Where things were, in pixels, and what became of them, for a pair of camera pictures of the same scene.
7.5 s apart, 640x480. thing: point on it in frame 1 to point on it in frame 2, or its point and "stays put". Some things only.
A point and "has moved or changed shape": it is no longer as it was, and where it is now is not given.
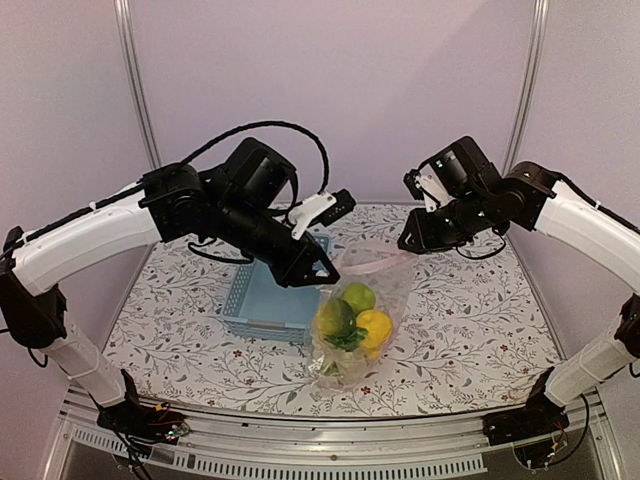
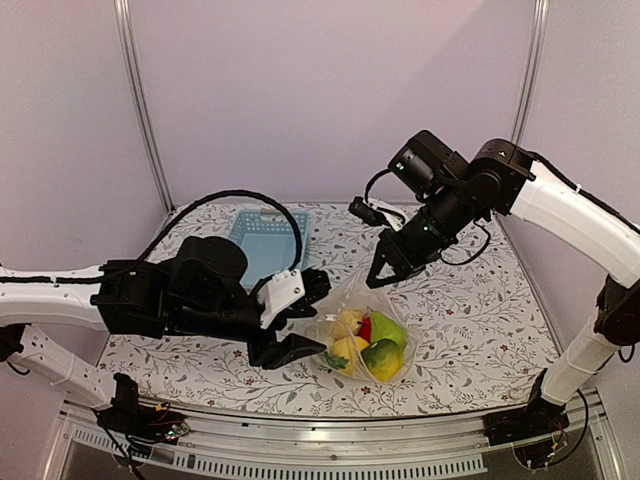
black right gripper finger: [416, 234] to [383, 254]
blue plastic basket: [255, 305] has moved or changed shape
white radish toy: [349, 340] to [336, 361]
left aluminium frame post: [126, 31] stays put
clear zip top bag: [355, 320] has moved or changed shape
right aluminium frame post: [530, 84] stays put
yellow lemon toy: [379, 329] to [349, 347]
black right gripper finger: [419, 245] to [380, 282]
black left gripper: [297, 271] to [278, 354]
